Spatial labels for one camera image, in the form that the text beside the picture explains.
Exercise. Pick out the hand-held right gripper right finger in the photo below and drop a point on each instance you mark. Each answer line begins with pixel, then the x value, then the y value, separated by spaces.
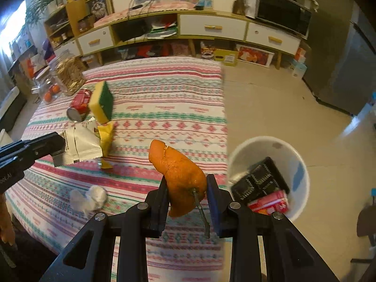
pixel 213 205

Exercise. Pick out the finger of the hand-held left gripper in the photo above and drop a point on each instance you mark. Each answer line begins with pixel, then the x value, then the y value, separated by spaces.
pixel 44 142
pixel 35 158

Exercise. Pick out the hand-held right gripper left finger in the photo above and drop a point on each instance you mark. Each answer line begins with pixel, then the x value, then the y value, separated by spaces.
pixel 161 208

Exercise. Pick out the orange peel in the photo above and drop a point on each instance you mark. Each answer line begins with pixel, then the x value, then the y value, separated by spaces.
pixel 179 176

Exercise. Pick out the white foil wrapper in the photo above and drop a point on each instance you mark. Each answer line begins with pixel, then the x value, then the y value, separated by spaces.
pixel 80 145

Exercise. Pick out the black plastic tray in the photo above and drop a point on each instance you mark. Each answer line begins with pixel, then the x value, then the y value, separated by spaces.
pixel 258 179

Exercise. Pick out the drink carton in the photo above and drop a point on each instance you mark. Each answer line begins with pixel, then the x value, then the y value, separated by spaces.
pixel 270 201

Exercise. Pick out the white plastic bin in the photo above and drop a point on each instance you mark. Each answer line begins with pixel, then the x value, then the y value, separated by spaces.
pixel 252 149

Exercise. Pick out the person's left hand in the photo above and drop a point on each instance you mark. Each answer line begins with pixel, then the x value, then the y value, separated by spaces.
pixel 6 220

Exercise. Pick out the small orange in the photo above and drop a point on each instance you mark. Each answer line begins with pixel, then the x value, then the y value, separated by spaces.
pixel 55 89
pixel 48 96

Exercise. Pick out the dark bench with white cushion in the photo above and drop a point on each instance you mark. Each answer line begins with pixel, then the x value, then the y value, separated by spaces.
pixel 10 105

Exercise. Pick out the small red can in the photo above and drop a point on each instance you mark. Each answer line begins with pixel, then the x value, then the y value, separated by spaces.
pixel 80 101

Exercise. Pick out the glass jar with wooden lid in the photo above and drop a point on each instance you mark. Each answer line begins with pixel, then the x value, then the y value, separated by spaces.
pixel 45 83

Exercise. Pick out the yellow snack wrapper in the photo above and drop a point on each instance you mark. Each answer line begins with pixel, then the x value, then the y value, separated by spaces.
pixel 105 141

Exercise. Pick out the white crumpled tissue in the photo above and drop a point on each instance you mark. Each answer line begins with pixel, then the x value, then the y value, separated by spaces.
pixel 91 196

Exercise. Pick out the glass jar of snacks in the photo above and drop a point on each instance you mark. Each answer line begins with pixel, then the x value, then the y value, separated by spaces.
pixel 69 75

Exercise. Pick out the yellow green sponge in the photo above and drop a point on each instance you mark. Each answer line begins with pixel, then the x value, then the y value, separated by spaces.
pixel 102 100

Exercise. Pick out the purple bag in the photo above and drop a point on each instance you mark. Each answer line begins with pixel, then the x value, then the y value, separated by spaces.
pixel 48 48

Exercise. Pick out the brown glass jars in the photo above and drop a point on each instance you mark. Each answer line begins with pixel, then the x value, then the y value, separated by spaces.
pixel 85 23

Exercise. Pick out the trailing green plant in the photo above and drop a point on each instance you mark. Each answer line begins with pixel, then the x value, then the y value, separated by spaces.
pixel 33 14

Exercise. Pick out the wooden shelf unit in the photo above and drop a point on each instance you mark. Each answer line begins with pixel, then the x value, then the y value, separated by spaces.
pixel 75 10

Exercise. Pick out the framed cat picture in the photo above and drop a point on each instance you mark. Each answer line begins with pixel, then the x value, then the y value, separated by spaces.
pixel 100 6

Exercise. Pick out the yellow cardboard box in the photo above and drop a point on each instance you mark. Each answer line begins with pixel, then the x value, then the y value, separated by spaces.
pixel 226 57

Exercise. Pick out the dark wooden chair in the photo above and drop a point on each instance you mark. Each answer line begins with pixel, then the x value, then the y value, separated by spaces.
pixel 367 223

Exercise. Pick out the red festive picture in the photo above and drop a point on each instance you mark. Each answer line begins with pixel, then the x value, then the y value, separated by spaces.
pixel 255 55

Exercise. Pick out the stacked small boxes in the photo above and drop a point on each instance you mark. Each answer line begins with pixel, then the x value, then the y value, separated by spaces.
pixel 298 63

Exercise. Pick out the white wooden media cabinet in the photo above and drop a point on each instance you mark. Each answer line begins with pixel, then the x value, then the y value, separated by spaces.
pixel 211 25

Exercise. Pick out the pink cloth runner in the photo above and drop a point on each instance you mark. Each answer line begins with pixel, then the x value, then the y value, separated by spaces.
pixel 164 5

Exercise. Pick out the small dark box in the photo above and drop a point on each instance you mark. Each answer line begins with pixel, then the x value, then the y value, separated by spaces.
pixel 199 6

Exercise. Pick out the black microwave oven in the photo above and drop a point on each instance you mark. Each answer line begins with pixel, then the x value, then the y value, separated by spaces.
pixel 282 14

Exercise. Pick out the grey refrigerator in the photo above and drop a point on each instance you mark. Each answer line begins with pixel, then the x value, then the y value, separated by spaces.
pixel 343 50

